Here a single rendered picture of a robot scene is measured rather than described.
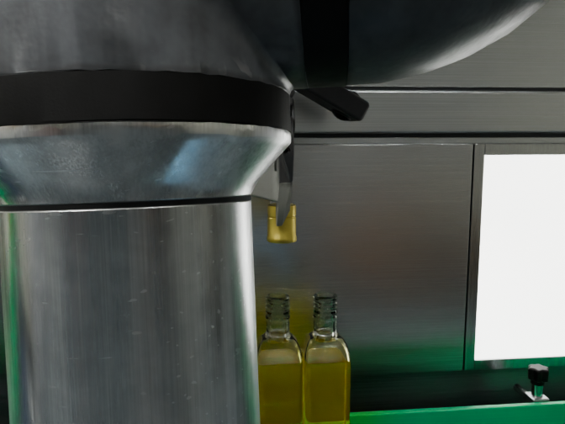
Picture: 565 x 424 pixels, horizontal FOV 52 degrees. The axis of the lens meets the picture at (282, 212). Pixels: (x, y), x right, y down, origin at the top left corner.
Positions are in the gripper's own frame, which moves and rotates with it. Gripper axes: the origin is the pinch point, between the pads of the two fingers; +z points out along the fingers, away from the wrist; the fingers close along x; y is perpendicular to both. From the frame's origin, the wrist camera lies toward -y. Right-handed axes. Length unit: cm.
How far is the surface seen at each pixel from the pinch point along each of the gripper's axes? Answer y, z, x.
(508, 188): -35.0, -1.1, -10.6
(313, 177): -6.2, -3.0, -11.6
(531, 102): -38.1, -13.4, -10.9
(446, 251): -25.8, 8.1, -10.7
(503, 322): -35.3, 19.3, -10.5
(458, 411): -24.4, 28.3, -1.9
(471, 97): -29.0, -14.1, -11.3
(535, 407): -35.5, 28.3, -1.4
